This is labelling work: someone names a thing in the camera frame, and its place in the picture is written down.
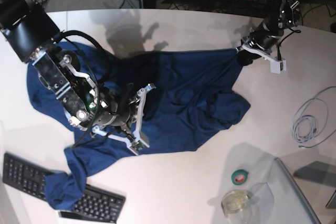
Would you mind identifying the clear tape dispenser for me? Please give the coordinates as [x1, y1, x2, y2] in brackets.
[221, 190, 253, 224]

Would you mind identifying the dark blue t-shirt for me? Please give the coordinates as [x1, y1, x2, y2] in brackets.
[26, 49, 250, 210]

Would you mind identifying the green tape roll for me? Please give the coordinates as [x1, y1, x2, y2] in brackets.
[231, 169, 249, 185]

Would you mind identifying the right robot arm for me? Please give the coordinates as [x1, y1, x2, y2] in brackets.
[1, 0, 135, 131]

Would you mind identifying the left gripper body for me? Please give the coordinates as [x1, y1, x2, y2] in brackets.
[249, 23, 284, 51]

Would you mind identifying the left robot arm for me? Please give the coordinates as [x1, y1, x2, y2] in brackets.
[236, 0, 301, 71]

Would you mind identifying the coiled white cable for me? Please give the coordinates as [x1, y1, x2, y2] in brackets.
[291, 86, 336, 150]

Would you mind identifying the black computer keyboard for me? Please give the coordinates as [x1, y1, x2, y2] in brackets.
[2, 153, 125, 223]

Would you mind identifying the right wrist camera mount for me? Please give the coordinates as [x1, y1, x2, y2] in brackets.
[92, 83, 155, 155]

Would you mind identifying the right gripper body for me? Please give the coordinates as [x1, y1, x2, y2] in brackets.
[97, 95, 138, 127]

